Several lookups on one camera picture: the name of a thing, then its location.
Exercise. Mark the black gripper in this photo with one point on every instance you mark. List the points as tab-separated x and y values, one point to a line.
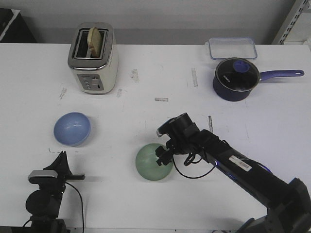
182	132
56	180

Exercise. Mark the green bowl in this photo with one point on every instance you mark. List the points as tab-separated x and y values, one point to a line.
146	163

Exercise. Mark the blue bowl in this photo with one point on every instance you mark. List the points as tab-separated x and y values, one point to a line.
72	129

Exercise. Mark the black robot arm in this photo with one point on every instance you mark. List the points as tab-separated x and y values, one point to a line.
288	204
44	203

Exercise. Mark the cream and chrome toaster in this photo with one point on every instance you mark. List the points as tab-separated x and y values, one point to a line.
94	75

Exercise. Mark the dark blue saucepan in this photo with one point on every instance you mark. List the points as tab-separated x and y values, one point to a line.
230	95

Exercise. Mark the glass pot lid blue knob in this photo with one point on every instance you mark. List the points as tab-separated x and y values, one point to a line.
237	74

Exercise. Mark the clear plastic container blue rim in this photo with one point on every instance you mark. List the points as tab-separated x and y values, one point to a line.
226	47

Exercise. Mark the bread slice in toaster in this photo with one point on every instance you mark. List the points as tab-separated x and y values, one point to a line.
94	42

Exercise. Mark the black box background left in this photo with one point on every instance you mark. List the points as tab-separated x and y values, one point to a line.
13	28

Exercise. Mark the white metal shelf upright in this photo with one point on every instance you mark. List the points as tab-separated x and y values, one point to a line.
296	28

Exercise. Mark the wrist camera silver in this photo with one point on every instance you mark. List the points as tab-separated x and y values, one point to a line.
164	128
42	176

